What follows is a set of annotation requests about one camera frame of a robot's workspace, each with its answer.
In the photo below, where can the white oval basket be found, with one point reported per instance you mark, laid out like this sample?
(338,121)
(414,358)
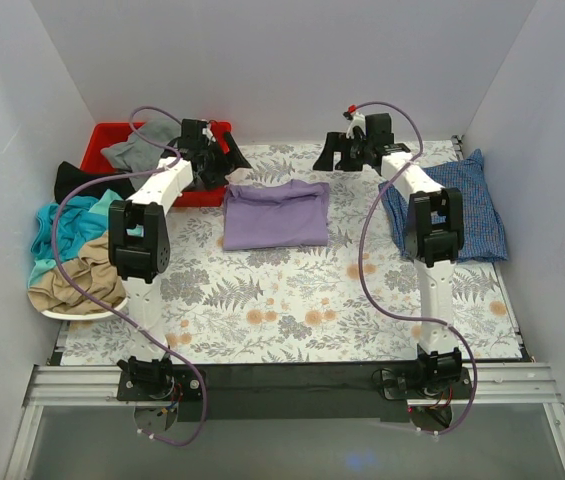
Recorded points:
(89,287)

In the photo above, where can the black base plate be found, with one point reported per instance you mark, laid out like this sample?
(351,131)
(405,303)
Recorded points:
(282,391)

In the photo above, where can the black shirt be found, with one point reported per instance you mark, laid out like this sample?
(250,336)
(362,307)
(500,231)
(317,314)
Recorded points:
(114,186)

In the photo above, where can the aluminium frame rail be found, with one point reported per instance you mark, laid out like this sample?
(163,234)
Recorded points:
(498,383)

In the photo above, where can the purple t shirt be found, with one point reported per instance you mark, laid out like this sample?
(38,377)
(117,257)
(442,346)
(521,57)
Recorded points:
(289,215)

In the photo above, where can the red plastic bin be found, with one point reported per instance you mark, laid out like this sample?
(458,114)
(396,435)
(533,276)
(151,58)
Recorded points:
(107,134)

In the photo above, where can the teal shirt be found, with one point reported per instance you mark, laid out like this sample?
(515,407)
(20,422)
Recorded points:
(83,219)

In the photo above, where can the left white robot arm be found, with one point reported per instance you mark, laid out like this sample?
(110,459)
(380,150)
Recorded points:
(139,249)

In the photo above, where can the grey collared shirt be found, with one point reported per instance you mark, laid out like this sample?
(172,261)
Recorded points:
(142,150)

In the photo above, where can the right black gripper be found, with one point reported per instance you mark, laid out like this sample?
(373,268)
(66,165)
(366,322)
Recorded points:
(341,154)

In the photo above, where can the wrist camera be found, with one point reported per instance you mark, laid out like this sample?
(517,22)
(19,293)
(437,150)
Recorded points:
(210,129)
(357,122)

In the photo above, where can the floral table mat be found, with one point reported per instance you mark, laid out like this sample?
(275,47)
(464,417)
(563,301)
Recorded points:
(351,300)

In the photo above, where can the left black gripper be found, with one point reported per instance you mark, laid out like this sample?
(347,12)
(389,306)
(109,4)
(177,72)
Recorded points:
(220,156)

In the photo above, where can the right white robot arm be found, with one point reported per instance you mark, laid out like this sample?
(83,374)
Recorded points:
(433,236)

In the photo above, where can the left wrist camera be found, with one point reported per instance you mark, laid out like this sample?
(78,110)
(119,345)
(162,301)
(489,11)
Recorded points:
(210,129)

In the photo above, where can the blue checkered folded shirt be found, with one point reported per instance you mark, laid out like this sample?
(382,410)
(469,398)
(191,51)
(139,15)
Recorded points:
(484,234)

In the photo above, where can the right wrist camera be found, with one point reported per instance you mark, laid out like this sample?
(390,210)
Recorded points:
(357,122)

